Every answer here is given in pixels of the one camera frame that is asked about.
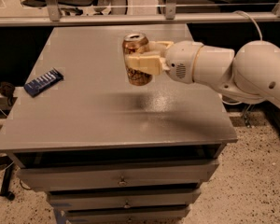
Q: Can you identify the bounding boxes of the black cable clump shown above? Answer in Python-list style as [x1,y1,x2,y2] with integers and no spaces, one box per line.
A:
[0,81,15,106]

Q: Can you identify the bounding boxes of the grey drawer cabinet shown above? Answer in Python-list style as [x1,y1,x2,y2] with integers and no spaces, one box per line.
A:
[0,26,236,224]

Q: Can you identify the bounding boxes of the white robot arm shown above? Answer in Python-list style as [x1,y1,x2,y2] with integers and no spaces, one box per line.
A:
[125,40,280,109]

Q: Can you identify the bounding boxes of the drawer knob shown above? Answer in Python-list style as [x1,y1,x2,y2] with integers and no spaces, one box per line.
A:
[118,176,128,187]
[123,203,131,209]

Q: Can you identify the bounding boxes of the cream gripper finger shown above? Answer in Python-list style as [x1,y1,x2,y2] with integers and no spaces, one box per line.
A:
[148,41,174,55]
[125,54,170,76]

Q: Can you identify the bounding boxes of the middle drawer knob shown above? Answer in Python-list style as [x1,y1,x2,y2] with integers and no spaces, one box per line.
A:
[123,203,131,209]

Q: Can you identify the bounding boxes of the top drawer knob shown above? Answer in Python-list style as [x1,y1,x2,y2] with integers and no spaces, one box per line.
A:
[118,176,128,187]

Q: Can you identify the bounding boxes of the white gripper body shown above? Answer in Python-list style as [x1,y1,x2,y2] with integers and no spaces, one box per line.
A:
[165,40,203,84]

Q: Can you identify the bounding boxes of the blue rxbar blueberry bar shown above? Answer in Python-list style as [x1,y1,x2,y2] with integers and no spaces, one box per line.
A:
[23,69,63,97]

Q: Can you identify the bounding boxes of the metal rail frame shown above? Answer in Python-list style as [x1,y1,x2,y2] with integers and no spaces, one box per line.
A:
[0,0,280,26]

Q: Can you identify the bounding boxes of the black stand leg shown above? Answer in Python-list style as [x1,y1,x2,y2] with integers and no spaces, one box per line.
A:
[0,163,15,201]

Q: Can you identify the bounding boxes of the orange soda can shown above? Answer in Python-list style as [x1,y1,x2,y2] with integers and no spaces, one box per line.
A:
[122,33,152,86]

